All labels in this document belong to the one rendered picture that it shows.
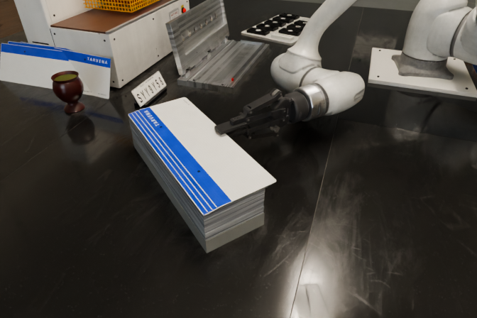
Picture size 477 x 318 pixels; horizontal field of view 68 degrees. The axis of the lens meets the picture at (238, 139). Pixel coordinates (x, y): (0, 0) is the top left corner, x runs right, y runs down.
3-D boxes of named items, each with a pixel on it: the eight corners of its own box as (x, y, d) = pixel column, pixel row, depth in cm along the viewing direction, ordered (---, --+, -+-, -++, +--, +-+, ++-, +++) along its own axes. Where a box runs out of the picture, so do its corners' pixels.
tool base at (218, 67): (233, 94, 118) (233, 84, 116) (177, 84, 124) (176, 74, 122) (269, 49, 152) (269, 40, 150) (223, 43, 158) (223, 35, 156)
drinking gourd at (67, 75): (79, 99, 115) (69, 67, 109) (94, 107, 111) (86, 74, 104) (54, 110, 109) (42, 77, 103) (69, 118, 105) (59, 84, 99)
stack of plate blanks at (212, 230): (263, 224, 71) (265, 187, 66) (206, 253, 66) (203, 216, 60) (179, 132, 99) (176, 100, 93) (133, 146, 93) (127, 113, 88)
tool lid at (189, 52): (170, 23, 112) (165, 23, 113) (184, 79, 121) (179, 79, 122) (221, -7, 146) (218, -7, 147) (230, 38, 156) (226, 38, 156)
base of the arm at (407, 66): (436, 57, 142) (441, 43, 139) (453, 80, 124) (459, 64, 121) (389, 54, 145) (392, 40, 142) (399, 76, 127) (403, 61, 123)
